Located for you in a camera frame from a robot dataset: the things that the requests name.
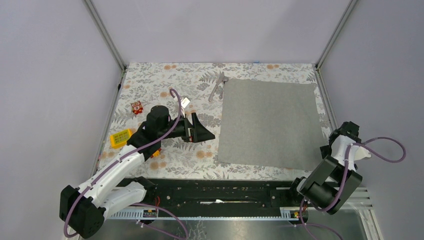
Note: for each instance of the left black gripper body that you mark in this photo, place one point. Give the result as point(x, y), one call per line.
point(181, 129)

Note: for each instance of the grey cloth napkin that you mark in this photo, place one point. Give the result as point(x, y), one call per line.
point(271, 124)

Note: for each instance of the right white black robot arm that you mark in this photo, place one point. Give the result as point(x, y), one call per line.
point(335, 178)

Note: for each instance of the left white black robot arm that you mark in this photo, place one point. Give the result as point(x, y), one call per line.
point(85, 208)

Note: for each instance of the blue orange toy car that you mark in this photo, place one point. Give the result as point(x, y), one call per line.
point(156, 153)

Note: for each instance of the red owl toy block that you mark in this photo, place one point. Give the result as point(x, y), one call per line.
point(136, 107)

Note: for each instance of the floral patterned tablecloth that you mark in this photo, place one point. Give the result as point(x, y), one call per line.
point(150, 83)

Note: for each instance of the yellow toy block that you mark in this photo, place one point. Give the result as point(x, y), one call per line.
point(119, 139)

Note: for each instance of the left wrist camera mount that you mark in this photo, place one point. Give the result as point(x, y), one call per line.
point(184, 103)

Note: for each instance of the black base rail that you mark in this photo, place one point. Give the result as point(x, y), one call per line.
point(220, 199)

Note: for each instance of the left aluminium frame post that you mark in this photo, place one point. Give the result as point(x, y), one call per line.
point(104, 33)

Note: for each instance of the aluminium frame post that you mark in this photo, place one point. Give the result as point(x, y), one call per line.
point(334, 36)
point(104, 33)

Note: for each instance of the right aluminium frame post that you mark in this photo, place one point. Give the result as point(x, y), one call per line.
point(334, 36)

